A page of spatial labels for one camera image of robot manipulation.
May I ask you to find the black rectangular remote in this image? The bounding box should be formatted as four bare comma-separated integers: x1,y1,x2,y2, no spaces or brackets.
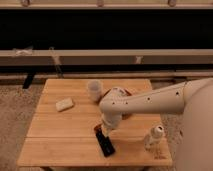
96,131,115,157

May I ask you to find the wooden table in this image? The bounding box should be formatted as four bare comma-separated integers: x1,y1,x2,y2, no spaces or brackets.
17,79,172,167

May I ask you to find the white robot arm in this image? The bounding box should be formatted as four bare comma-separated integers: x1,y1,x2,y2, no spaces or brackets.
99,78,213,171

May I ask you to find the dark red brown object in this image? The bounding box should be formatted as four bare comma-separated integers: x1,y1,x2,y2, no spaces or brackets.
94,124,102,133

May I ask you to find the orange bowl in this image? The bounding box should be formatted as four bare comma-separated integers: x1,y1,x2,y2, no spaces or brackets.
99,87,132,122

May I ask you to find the translucent plastic cup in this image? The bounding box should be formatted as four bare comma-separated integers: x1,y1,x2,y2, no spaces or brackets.
87,80,102,102

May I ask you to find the white plastic bottle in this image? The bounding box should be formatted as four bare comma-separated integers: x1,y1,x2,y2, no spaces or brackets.
144,125,164,149

